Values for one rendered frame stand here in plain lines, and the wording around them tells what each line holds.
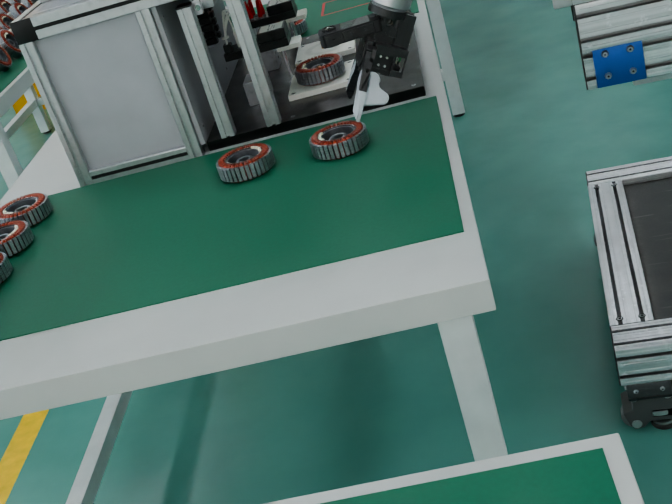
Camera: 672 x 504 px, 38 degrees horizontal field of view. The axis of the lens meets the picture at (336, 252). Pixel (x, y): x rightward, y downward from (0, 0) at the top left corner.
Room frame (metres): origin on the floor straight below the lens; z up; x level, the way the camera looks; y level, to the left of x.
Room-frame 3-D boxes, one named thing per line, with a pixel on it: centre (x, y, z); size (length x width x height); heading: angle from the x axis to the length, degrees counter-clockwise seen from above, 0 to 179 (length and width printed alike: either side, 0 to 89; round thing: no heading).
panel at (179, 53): (2.28, 0.14, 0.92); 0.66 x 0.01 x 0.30; 171
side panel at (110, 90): (1.99, 0.34, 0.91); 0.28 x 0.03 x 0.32; 81
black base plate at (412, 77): (2.24, -0.09, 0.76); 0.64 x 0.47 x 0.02; 171
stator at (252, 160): (1.78, 0.11, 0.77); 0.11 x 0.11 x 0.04
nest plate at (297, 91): (2.12, -0.09, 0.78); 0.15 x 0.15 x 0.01; 81
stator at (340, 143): (1.74, -0.07, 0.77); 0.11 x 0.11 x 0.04
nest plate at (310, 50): (2.36, -0.13, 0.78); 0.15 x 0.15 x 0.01; 81
